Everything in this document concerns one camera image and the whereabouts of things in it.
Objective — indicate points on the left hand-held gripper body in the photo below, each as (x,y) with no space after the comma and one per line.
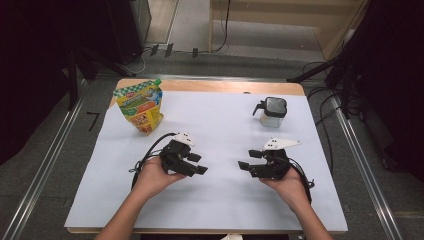
(175,156)

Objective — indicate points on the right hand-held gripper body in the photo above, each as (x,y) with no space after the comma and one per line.
(275,165)

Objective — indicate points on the clear jar with black lid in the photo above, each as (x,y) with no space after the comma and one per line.
(271,116)

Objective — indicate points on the yellow green spout pouch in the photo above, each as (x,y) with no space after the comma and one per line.
(140,106)

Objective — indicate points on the person's right hand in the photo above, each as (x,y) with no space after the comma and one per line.
(290,188)

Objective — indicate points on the person's left hand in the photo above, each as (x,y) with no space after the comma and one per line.
(151,180)

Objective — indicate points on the white paper sheet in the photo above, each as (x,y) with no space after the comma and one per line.
(216,116)

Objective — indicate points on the small white object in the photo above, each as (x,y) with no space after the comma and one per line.
(232,237)

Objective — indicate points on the black tripod stand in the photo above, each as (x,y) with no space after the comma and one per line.
(313,71)
(71,83)

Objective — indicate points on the small black floor foot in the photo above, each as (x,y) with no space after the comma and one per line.
(195,52)
(154,50)
(169,50)

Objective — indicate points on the black cabinet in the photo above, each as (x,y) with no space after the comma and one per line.
(126,30)

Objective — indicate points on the dark curtain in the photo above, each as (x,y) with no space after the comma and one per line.
(33,66)
(393,83)

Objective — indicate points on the metal floor rail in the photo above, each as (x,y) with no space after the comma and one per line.
(363,170)
(43,173)

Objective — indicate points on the light wooden frame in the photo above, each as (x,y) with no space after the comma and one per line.
(283,10)

